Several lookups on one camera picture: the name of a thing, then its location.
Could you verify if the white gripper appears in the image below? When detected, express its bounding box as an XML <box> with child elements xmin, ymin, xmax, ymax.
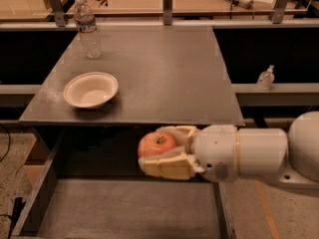
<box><xmin>139</xmin><ymin>124</ymin><xmax>238</xmax><ymax>182</ymax></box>

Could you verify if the red apple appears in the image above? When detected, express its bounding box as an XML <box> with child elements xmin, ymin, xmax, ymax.
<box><xmin>138</xmin><ymin>131</ymin><xmax>177</xmax><ymax>157</ymax></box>

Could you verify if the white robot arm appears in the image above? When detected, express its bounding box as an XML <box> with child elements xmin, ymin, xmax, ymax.
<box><xmin>138</xmin><ymin>112</ymin><xmax>319</xmax><ymax>189</ymax></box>

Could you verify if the open grey drawer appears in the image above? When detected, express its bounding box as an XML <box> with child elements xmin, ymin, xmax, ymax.
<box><xmin>10</xmin><ymin>127</ymin><xmax>237</xmax><ymax>239</ymax></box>

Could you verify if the grey metal cabinet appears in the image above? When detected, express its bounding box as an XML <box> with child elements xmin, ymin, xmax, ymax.
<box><xmin>20</xmin><ymin>26</ymin><xmax>243</xmax><ymax>174</ymax></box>

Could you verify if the clear hand sanitizer bottle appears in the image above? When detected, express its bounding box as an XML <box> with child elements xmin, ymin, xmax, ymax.
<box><xmin>256</xmin><ymin>65</ymin><xmax>274</xmax><ymax>91</ymax></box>

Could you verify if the white paper bowl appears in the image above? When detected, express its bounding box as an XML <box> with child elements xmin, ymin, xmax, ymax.
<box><xmin>63</xmin><ymin>72</ymin><xmax>119</xmax><ymax>109</ymax></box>

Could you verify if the cardboard box on floor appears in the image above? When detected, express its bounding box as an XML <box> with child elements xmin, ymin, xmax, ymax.
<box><xmin>23</xmin><ymin>138</ymin><xmax>48</xmax><ymax>186</ymax></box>

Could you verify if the clear plastic water bottle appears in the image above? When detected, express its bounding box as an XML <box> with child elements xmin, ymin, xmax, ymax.
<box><xmin>74</xmin><ymin>0</ymin><xmax>102</xmax><ymax>59</ymax></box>

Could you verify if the black clamp tool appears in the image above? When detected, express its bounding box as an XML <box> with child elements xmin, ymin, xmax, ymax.
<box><xmin>1</xmin><ymin>197</ymin><xmax>26</xmax><ymax>239</ymax></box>

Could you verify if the middle metal bracket post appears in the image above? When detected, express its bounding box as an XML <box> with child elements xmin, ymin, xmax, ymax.
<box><xmin>162</xmin><ymin>0</ymin><xmax>172</xmax><ymax>26</ymax></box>

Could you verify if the black cable on floor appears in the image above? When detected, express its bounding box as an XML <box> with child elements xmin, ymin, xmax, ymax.
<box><xmin>0</xmin><ymin>122</ymin><xmax>12</xmax><ymax>163</ymax></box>

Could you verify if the left metal bracket post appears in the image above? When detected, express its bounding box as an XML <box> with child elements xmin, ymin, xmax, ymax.
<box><xmin>48</xmin><ymin>0</ymin><xmax>68</xmax><ymax>27</ymax></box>

